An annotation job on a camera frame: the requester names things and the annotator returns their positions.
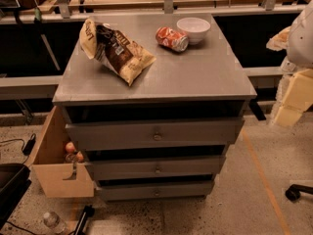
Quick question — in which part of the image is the grey bottom drawer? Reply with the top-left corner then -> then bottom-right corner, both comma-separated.
99,180 -> 214,202

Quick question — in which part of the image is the grey drawer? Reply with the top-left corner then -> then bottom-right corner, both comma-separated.
99,180 -> 214,202
84,156 -> 225,180
66,117 -> 244,151

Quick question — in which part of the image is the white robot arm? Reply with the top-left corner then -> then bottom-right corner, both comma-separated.
266,1 -> 313,127

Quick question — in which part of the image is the grey drawer cabinet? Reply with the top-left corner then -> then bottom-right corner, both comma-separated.
54,15 -> 256,193

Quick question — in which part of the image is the grey middle drawer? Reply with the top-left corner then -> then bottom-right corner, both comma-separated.
84,156 -> 225,180

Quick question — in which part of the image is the grey top drawer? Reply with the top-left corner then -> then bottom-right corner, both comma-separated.
66,117 -> 244,151

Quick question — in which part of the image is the white bowl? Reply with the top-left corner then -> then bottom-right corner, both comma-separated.
176,18 -> 210,45

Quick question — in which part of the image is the red soda can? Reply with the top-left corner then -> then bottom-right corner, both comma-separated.
156,26 -> 189,52

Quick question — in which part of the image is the yellow brown chip bag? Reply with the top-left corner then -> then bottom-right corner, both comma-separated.
79,19 -> 157,86

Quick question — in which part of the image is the orange fruit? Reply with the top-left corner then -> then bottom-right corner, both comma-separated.
76,152 -> 84,163

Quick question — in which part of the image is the red apple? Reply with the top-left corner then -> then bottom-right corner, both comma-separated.
65,142 -> 76,154

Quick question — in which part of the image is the wooden side box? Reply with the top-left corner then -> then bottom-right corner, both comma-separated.
27,107 -> 94,198

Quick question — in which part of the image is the black power adapter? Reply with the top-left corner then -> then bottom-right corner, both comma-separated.
22,133 -> 36,156

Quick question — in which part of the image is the clear plastic water bottle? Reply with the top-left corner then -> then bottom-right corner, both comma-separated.
43,211 -> 67,235

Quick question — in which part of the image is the black bin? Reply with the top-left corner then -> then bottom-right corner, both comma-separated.
0,164 -> 31,229

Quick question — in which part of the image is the black stand bracket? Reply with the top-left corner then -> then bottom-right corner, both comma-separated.
73,205 -> 95,235

